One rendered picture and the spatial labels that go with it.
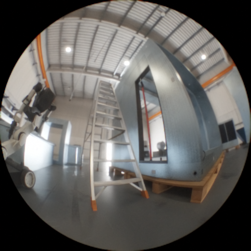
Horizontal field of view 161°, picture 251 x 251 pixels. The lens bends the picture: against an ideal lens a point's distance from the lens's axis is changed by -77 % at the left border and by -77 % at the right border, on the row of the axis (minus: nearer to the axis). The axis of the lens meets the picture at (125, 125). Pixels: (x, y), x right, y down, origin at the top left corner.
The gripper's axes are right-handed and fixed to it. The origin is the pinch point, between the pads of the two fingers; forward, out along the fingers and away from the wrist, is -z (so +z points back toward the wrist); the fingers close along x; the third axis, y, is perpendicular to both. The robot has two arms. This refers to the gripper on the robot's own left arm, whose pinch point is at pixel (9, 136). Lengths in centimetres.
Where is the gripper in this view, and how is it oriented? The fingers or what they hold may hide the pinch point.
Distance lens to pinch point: 138.9
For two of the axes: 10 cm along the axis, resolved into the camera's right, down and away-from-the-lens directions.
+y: -1.2, -4.9, -8.6
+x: -9.8, -0.7, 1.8
